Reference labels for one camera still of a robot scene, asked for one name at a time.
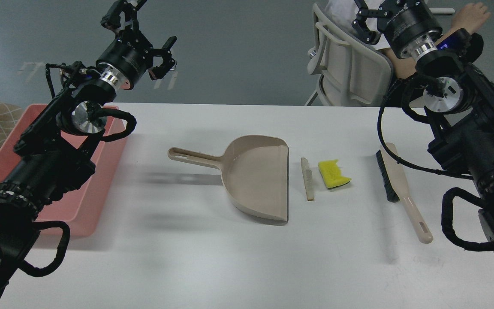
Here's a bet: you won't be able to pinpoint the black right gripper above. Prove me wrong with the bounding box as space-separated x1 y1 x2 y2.
351 0 443 58

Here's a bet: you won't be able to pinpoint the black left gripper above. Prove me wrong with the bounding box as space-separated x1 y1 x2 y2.
96 0 177 90

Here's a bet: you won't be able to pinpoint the yellow sponge piece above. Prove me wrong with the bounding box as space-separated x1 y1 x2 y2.
318 160 352 189

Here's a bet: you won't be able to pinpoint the beige hand brush black bristles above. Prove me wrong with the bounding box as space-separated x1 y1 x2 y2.
376 143 434 244

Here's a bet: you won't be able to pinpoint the beige plastic dustpan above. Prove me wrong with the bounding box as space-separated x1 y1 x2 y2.
167 135 289 222

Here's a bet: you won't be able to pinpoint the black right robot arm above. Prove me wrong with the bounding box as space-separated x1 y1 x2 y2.
352 0 494 252

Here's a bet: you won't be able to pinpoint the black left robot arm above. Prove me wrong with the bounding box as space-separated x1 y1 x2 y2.
0 0 177 298

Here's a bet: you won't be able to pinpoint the pink plastic bin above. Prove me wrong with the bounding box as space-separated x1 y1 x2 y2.
0 103 128 239

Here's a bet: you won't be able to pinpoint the person in chair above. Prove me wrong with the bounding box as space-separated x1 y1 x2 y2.
324 0 492 80

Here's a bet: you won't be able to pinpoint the beige plastic chair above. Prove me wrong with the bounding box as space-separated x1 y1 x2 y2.
306 4 394 107

